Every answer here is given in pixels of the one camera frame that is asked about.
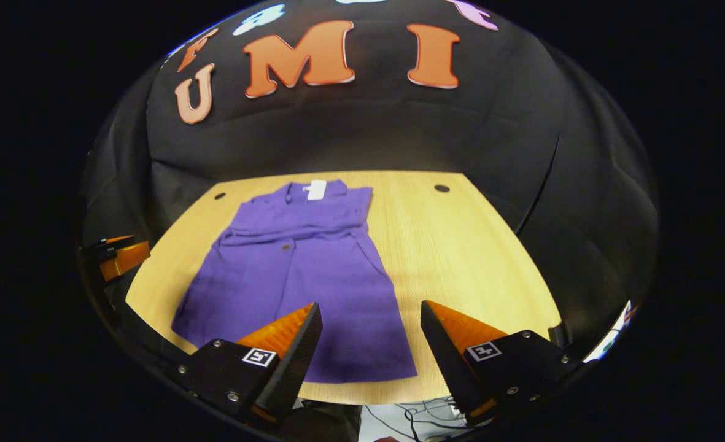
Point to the black backdrop cloth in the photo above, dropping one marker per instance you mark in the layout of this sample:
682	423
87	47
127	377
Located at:
368	135

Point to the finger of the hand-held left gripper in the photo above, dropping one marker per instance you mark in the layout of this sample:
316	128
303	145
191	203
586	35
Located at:
107	245
126	258

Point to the person's dark trousers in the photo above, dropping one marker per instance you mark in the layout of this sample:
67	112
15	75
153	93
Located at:
325	423

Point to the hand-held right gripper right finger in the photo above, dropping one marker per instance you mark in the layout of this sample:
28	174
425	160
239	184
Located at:
445	362

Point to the purple shirt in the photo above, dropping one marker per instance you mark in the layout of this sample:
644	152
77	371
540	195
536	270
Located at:
313	276

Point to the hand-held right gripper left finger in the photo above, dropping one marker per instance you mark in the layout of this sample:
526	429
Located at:
294	368

